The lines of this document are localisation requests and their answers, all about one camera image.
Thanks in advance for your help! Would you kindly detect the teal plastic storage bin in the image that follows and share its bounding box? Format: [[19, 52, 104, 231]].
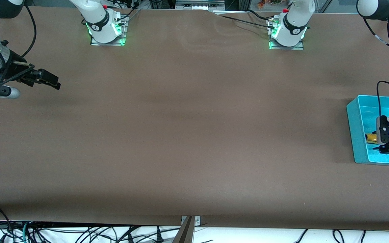
[[346, 95, 389, 166]]

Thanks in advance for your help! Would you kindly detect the brown table cover sheet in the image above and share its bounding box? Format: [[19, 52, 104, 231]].
[[0, 6, 389, 232]]

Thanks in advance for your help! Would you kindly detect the grey power strip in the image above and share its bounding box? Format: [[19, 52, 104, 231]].
[[175, 0, 225, 10]]

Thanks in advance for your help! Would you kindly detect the dark brown stand bar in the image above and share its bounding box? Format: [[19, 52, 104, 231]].
[[173, 216, 195, 243]]

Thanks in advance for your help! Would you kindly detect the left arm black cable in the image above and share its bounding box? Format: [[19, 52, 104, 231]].
[[363, 0, 389, 117]]

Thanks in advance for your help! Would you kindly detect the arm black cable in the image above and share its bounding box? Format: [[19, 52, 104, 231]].
[[21, 5, 37, 58], [363, 0, 389, 117]]

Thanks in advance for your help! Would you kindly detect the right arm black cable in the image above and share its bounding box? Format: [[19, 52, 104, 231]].
[[21, 5, 37, 58]]

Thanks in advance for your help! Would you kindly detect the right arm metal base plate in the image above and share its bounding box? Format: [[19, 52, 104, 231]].
[[90, 15, 127, 46]]

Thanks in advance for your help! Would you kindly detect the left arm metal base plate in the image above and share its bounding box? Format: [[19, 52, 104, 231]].
[[269, 19, 305, 50]]

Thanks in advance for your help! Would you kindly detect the short black base cable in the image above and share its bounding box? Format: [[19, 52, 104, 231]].
[[247, 9, 271, 20]]

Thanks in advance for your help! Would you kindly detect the long black base cable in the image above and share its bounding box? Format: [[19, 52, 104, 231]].
[[215, 14, 278, 30]]

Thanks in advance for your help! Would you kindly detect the small metal clamp bracket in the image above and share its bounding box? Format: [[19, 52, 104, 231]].
[[181, 216, 201, 226]]

